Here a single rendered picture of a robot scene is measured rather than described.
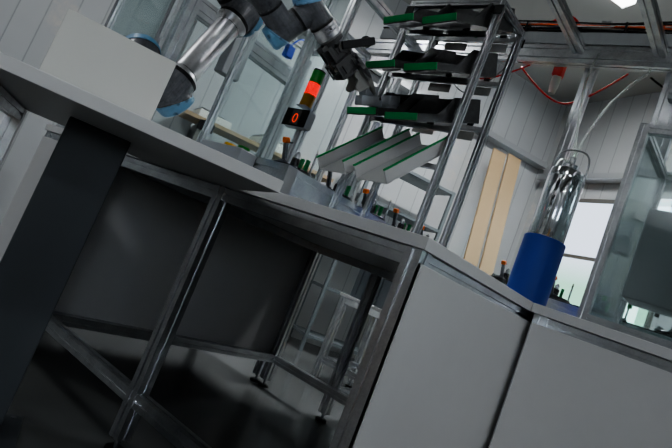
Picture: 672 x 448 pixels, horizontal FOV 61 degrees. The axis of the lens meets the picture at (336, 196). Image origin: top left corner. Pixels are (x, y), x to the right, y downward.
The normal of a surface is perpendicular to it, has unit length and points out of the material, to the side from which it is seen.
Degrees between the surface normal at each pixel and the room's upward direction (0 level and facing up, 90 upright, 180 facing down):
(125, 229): 90
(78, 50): 90
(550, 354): 90
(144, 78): 90
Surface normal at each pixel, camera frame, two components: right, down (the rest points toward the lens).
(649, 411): -0.57, -0.33
